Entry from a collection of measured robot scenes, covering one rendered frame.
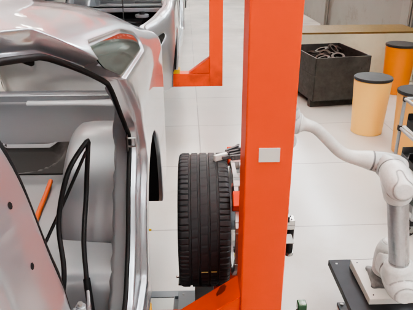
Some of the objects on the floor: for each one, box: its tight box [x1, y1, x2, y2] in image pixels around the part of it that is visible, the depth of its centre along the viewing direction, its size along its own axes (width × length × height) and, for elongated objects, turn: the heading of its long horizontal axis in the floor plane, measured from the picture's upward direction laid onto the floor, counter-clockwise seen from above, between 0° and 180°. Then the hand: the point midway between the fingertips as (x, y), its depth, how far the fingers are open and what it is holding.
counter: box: [301, 24, 413, 82], centre depth 798 cm, size 74×232×83 cm, turn 93°
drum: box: [383, 41, 413, 95], centre depth 717 cm, size 46×46×75 cm
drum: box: [350, 72, 394, 137], centre depth 564 cm, size 44×45×69 cm
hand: (220, 156), depth 220 cm, fingers closed, pressing on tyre
